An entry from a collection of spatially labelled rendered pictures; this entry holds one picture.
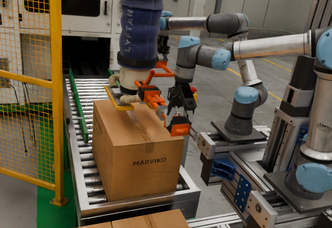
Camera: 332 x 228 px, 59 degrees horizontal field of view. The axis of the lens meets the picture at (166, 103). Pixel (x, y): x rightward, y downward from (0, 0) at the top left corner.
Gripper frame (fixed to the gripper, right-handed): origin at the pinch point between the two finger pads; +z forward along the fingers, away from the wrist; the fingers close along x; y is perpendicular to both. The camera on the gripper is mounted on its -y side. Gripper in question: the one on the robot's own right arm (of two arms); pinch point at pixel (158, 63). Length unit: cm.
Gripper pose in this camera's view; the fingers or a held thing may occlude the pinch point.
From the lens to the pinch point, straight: 206.9
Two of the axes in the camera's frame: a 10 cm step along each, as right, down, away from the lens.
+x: 9.2, -0.4, 4.0
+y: 3.8, 4.1, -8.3
